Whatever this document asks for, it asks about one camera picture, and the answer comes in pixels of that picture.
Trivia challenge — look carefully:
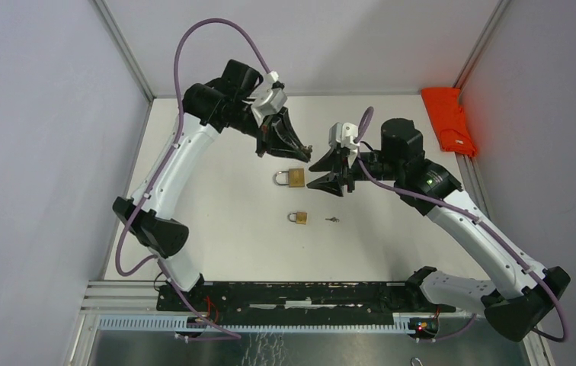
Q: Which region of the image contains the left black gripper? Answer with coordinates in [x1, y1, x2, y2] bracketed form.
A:
[228, 100, 311, 163]

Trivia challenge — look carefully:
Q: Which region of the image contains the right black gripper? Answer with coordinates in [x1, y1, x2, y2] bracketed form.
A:
[307, 145, 402, 197]

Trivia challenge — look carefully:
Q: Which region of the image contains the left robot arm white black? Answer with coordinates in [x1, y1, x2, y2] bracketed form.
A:
[113, 59, 312, 311]

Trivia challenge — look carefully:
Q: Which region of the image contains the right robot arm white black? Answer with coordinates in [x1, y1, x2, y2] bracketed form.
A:
[309, 118, 571, 342]

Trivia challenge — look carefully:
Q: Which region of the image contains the large brass padlock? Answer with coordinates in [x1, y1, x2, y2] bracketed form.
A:
[273, 168, 306, 188]

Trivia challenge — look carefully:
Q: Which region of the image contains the small brass padlock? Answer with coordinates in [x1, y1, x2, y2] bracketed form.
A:
[287, 211, 308, 225]

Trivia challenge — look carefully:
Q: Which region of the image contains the orange folded cloth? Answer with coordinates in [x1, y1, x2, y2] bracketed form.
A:
[421, 87, 478, 158]

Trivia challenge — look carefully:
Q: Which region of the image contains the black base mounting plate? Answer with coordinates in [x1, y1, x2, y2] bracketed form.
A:
[156, 281, 456, 326]

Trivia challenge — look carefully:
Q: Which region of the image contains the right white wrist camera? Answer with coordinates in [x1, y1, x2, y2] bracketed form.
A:
[328, 123, 359, 152]

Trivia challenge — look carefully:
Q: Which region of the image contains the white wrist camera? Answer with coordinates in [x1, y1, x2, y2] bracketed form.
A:
[328, 123, 359, 152]
[250, 71, 288, 126]

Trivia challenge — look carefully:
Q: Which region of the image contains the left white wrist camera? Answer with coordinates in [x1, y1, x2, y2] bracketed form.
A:
[250, 71, 288, 126]

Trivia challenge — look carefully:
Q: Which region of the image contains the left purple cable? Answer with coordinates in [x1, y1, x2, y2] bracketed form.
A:
[115, 18, 273, 343]

